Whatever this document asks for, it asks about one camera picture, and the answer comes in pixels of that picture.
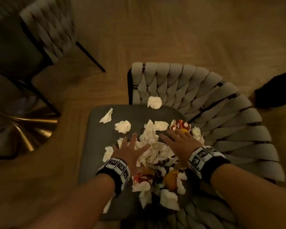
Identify person's left hand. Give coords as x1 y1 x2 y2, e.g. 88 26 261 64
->
111 133 151 176

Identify person's right hand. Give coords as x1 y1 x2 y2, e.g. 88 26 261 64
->
160 128 203 169

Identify person's right forearm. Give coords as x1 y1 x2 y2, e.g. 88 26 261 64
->
210 163 286 229

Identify person's left forearm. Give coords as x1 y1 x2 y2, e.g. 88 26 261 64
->
30 173 116 229

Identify pile of crumpled white tissues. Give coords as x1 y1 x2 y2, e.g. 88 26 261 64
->
99 96 205 214

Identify red spotted snack wrapper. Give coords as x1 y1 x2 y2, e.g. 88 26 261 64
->
169 119 192 133

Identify black marker wristband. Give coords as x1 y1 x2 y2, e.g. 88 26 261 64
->
96 157 131 196
187 146 231 184

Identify dark crumpled wrapper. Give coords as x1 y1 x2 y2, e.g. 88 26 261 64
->
153 158 179 186

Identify red crumpled snack wrapper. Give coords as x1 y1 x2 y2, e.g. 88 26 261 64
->
133 173 155 185

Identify orange fruit peel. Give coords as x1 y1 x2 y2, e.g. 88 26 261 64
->
163 170 179 191

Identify grey woven-back chair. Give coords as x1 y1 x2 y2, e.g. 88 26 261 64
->
77 62 286 229
0 0 106 117

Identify gold metal table base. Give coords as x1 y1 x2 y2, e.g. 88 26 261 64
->
0 96 59 160

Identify black object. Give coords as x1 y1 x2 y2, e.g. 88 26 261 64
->
254 68 286 110

